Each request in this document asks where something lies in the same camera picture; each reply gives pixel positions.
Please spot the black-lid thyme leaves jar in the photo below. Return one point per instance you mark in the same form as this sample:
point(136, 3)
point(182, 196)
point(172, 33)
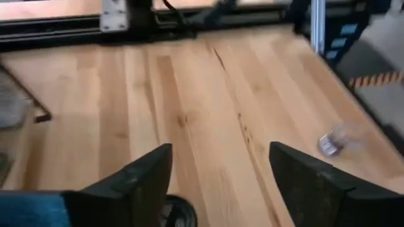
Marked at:
point(180, 212)

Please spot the dark box blue labels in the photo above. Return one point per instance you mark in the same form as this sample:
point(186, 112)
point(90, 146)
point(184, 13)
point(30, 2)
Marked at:
point(342, 41)

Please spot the small cork-stoppered glass jar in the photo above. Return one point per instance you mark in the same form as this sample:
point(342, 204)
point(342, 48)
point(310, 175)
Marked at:
point(341, 140)

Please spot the silver aluminium bracket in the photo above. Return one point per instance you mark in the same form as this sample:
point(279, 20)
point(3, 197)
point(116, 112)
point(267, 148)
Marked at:
point(317, 25)

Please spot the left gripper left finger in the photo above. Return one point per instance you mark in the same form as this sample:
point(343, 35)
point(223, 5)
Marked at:
point(135, 195)

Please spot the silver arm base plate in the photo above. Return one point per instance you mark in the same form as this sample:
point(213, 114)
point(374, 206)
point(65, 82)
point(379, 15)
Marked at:
point(113, 15)

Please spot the black aluminium mounting frame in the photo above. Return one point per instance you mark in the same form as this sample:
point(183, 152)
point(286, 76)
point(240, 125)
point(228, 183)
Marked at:
point(47, 31)

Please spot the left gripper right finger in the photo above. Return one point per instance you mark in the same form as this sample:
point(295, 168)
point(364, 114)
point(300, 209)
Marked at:
point(315, 198)

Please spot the yellow black hazard tape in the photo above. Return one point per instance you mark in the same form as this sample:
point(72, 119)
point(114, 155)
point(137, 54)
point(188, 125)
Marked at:
point(375, 79)

